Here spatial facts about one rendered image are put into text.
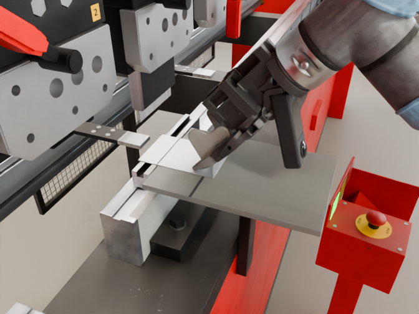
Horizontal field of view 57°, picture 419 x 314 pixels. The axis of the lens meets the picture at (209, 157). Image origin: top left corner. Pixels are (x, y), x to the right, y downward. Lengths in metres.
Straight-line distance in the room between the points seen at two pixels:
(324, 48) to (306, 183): 0.22
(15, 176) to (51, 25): 0.44
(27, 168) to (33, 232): 1.32
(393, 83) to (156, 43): 0.28
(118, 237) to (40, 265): 1.32
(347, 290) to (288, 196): 0.55
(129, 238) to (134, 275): 0.06
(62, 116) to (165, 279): 0.33
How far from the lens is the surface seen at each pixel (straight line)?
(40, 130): 0.35
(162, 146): 0.66
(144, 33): 0.47
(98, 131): 0.72
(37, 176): 0.81
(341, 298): 1.11
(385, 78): 0.47
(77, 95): 0.38
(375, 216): 0.87
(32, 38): 0.28
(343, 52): 0.47
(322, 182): 0.60
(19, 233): 2.11
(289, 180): 0.60
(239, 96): 0.51
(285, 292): 1.71
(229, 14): 0.67
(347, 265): 0.91
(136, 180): 0.62
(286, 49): 0.48
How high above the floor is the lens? 1.36
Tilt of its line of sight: 35 degrees down
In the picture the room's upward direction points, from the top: straight up
